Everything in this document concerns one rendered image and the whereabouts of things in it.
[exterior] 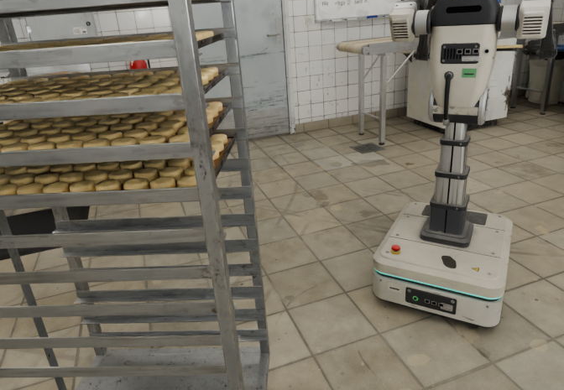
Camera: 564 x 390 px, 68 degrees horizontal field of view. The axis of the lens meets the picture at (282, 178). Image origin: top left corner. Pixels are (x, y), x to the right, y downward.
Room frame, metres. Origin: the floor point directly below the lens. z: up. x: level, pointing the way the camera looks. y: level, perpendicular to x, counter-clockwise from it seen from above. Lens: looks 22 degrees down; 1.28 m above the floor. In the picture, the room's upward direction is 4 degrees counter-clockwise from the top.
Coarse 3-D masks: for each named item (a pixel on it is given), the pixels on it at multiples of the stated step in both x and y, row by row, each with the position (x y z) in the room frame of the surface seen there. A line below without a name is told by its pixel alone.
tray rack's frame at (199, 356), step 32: (0, 32) 1.21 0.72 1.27; (0, 224) 0.99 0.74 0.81; (96, 352) 1.21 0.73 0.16; (128, 352) 1.21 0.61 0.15; (160, 352) 1.20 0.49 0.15; (192, 352) 1.19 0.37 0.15; (256, 352) 1.17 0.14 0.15; (64, 384) 1.01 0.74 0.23; (96, 384) 1.08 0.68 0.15; (128, 384) 1.07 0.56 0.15; (160, 384) 1.06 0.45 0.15; (192, 384) 1.05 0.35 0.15; (224, 384) 1.04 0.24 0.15; (256, 384) 1.03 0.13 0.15
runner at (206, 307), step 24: (0, 312) 0.78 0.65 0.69; (24, 312) 0.78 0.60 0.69; (48, 312) 0.77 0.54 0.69; (72, 312) 0.77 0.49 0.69; (96, 312) 0.77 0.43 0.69; (120, 312) 0.76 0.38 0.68; (144, 312) 0.76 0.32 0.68; (168, 312) 0.75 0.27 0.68; (192, 312) 0.75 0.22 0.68; (216, 312) 0.75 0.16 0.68
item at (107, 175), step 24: (216, 144) 1.03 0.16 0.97; (0, 168) 0.97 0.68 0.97; (24, 168) 0.96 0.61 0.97; (48, 168) 0.95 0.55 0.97; (72, 168) 0.95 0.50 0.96; (96, 168) 0.95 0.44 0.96; (120, 168) 0.96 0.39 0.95; (144, 168) 0.89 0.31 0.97; (168, 168) 0.88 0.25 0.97; (192, 168) 0.87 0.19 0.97; (0, 192) 0.81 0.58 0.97; (24, 192) 0.80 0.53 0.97; (48, 192) 0.80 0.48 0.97
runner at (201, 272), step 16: (16, 272) 0.78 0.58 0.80; (32, 272) 0.77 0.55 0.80; (48, 272) 0.77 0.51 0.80; (64, 272) 0.77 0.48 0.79; (80, 272) 0.77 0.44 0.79; (96, 272) 0.76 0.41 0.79; (112, 272) 0.76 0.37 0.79; (128, 272) 0.76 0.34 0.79; (144, 272) 0.76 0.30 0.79; (160, 272) 0.75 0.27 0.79; (176, 272) 0.75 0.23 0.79; (192, 272) 0.75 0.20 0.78; (208, 272) 0.75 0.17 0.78
